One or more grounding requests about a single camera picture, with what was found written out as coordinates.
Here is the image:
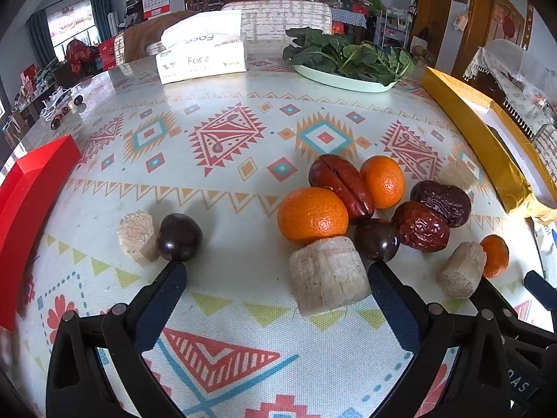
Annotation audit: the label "white tissue box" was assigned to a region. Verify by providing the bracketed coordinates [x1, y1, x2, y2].
[155, 10, 248, 85]

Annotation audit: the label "large orange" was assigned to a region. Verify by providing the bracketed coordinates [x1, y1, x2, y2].
[277, 186, 350, 245]

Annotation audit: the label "red cardboard box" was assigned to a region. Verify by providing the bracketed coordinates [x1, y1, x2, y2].
[0, 135, 83, 332]

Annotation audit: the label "pale green oval plate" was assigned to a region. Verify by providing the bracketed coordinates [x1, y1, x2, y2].
[292, 64, 403, 93]

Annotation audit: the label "long red date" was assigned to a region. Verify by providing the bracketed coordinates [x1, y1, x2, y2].
[308, 154, 376, 223]

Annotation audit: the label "small orange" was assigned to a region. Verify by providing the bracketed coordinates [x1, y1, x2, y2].
[480, 234, 510, 279]

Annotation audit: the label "red cloth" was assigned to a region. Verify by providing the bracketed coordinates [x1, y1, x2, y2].
[65, 39, 102, 69]

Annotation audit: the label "spinach leaves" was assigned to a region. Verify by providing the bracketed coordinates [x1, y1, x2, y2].
[283, 27, 417, 87]

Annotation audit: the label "dark wrinkled red date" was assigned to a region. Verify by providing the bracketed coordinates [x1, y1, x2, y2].
[410, 180, 473, 229]

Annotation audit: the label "brown jacket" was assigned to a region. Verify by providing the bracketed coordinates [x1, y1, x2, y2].
[115, 10, 196, 64]

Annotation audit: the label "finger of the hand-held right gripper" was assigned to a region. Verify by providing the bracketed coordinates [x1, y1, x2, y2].
[471, 278, 525, 342]
[524, 270, 557, 304]

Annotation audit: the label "medium orange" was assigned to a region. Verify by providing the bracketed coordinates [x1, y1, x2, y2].
[360, 155, 406, 210]

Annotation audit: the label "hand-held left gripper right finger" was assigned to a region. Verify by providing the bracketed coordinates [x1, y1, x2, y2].
[368, 261, 512, 418]

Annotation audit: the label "wooden door with red decoration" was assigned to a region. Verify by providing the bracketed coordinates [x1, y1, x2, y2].
[453, 0, 535, 80]

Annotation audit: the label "beige cork block back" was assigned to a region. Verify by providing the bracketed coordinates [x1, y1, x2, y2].
[439, 160, 480, 191]

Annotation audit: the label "gold cardboard box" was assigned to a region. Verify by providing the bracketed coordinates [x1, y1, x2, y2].
[421, 66, 557, 223]

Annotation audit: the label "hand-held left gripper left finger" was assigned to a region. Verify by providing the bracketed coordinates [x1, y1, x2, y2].
[46, 262, 188, 418]

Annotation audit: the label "teal curtain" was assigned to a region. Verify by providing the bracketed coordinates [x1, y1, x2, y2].
[89, 0, 114, 41]
[28, 9, 58, 61]

